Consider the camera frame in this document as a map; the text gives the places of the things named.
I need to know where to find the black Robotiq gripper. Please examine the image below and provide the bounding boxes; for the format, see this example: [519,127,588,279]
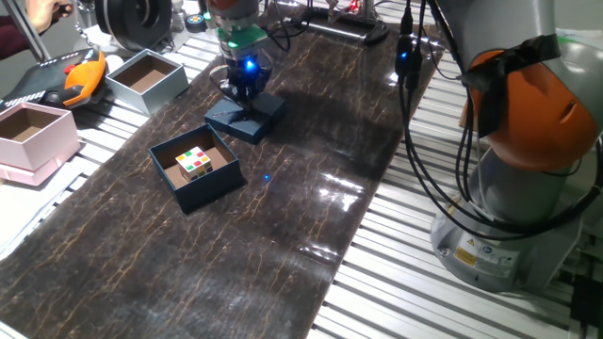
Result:
[220,54,273,113]

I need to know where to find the navy box lid with ribbon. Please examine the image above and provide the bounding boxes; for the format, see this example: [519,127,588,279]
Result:
[203,92,287,146]

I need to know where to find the forearm in dark red sleeve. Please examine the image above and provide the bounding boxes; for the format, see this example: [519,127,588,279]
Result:
[0,16,41,61]

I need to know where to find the silver open gift box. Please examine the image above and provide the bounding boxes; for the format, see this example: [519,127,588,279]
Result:
[105,48,190,117]

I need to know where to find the navy open gift box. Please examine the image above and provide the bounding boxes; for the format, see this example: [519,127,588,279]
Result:
[148,122,246,216]

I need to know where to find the pink open gift box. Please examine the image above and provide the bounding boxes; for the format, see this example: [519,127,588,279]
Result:
[0,101,82,171]

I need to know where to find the pink box lid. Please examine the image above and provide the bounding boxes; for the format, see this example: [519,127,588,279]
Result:
[0,151,81,187]

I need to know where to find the person's bare hand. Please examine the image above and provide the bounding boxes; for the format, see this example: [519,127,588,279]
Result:
[25,0,74,33]

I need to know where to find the white Rubik's cube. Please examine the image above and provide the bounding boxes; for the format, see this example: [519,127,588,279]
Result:
[174,146,214,184]

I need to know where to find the small round black tin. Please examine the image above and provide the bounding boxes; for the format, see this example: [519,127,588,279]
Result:
[184,13,207,34]

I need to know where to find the black filament spool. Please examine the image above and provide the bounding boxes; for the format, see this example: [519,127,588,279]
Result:
[93,0,173,53]

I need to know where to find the black clamp stand base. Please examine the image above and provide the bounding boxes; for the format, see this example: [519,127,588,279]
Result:
[282,7,391,47]

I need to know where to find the dark marble pattern mat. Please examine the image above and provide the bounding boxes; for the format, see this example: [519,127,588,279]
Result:
[0,2,447,339]

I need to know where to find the thin silver tripod leg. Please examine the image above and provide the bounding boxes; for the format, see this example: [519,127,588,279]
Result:
[70,0,91,44]

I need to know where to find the black orange teach pendant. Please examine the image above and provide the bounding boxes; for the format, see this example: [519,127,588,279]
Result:
[0,48,107,112]

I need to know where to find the thick silver tripod leg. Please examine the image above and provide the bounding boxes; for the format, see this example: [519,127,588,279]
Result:
[2,0,52,62]

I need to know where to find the white paper sheets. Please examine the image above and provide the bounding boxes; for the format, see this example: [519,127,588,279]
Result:
[0,162,89,260]

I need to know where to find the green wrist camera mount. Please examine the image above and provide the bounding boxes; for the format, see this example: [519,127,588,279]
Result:
[217,25,269,60]

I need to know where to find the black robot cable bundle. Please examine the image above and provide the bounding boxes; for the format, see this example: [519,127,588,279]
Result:
[395,0,603,242]

